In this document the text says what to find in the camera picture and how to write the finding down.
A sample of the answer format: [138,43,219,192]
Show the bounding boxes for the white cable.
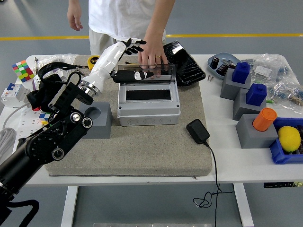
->
[0,103,29,164]

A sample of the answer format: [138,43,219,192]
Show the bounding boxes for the white circuit breaker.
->
[0,82,31,108]

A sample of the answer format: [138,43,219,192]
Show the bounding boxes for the grey-brown mat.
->
[44,54,213,177]

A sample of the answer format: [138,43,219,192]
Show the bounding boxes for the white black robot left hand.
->
[81,37,156,90]

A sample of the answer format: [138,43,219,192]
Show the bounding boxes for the white table leg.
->
[60,186,79,227]
[233,183,255,227]

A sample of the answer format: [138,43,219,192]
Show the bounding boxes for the blue plastic bin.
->
[269,117,303,165]

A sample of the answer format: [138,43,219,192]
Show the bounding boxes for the clear bag of parts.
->
[241,53,291,83]
[269,80,303,114]

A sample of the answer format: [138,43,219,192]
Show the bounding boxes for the black table control panel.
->
[263,181,303,189]

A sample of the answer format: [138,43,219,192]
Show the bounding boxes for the blue-grey oval tray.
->
[207,52,241,80]

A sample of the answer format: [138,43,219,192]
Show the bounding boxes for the dark components in bin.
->
[294,125,303,156]

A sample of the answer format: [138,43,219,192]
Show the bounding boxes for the yellow square tape measure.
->
[79,55,101,71]

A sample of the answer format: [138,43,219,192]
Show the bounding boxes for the dark brown capacitor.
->
[215,62,228,76]

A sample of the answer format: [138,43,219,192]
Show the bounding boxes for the grey block holder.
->
[232,88,268,121]
[235,113,279,149]
[220,68,251,100]

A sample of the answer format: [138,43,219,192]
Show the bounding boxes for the person's right hand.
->
[67,8,84,32]

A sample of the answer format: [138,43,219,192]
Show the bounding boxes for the orange cylinder battery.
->
[252,107,278,131]

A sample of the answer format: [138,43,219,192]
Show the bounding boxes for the black power adapter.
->
[186,119,211,144]

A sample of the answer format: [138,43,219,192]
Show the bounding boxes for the grey block with round hole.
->
[78,101,113,140]

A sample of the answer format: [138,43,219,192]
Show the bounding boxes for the black glossy cracked tablet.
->
[163,41,206,87]

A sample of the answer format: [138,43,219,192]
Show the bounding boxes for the person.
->
[88,0,176,55]

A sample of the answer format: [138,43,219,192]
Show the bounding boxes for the clear plastic bag of screws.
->
[35,53,79,70]

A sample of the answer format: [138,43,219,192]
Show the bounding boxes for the large colourful puzzle cube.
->
[11,60,34,83]

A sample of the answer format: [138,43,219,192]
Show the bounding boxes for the yellow lemon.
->
[277,126,301,153]

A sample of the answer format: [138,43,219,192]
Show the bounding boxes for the white power strip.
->
[15,107,50,140]

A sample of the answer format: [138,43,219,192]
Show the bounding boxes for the black adapter cord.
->
[193,140,235,227]

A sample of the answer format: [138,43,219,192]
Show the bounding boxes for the person's left hand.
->
[137,35,169,79]

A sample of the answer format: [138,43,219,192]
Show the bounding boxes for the silver metal part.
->
[222,59,236,69]

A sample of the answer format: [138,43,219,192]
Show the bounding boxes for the blue block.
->
[245,83,267,106]
[231,61,251,84]

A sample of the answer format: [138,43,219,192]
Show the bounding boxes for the grey junction box with lid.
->
[116,63,182,127]

